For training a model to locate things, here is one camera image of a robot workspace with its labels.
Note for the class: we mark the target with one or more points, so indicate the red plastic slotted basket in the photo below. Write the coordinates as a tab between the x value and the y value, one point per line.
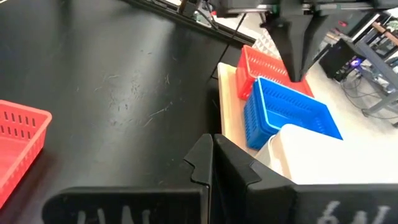
258	65
18	149

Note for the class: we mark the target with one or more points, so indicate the grey desk leg frame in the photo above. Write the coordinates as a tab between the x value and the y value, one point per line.
379	65

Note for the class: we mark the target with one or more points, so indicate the blue plastic slotted basket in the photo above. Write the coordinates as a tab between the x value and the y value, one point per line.
252	124
295	109

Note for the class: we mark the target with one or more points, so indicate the white patterned plant pot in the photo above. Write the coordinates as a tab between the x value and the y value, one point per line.
264	45

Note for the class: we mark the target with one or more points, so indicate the black aluminium rig frame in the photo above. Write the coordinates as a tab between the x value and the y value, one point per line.
186	21

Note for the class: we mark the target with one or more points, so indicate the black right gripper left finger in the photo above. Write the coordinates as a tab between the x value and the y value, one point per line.
200	168

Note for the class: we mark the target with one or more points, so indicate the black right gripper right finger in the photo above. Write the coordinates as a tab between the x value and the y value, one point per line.
233	174

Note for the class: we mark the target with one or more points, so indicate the black computer tower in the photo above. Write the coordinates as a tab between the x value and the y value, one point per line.
335	59

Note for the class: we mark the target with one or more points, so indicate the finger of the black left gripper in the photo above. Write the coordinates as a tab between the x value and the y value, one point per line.
289	43
315	31

